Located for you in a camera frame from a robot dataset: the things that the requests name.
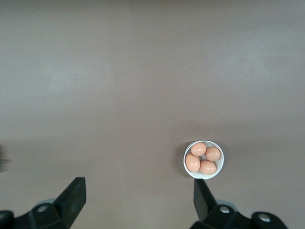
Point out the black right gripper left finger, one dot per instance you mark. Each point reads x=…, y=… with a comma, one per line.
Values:
x=71, y=200

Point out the brown egg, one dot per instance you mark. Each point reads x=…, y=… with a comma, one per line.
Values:
x=207, y=167
x=192, y=162
x=212, y=154
x=198, y=149

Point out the white round bowl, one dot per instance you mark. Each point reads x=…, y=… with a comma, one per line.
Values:
x=219, y=167

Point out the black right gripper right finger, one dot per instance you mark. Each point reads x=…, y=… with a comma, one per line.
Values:
x=203, y=202

